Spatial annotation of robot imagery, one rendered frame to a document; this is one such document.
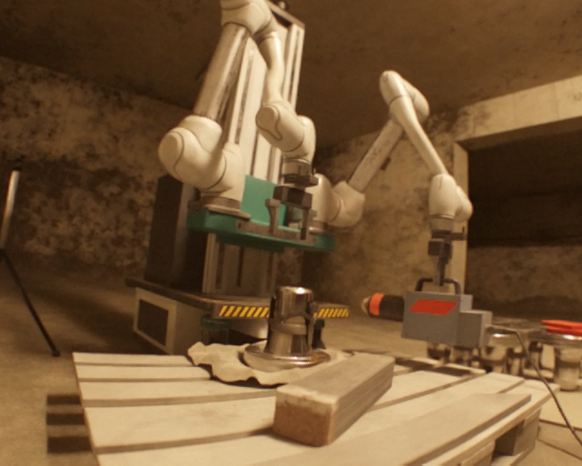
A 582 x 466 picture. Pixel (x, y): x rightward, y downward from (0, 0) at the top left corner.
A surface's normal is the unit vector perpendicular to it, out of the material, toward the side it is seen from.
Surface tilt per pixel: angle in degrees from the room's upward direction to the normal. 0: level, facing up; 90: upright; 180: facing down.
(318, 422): 90
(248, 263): 90
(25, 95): 90
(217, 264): 90
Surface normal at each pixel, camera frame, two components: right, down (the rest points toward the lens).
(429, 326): -0.67, -0.16
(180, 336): 0.69, -0.03
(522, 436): 0.39, -0.08
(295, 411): -0.46, -0.16
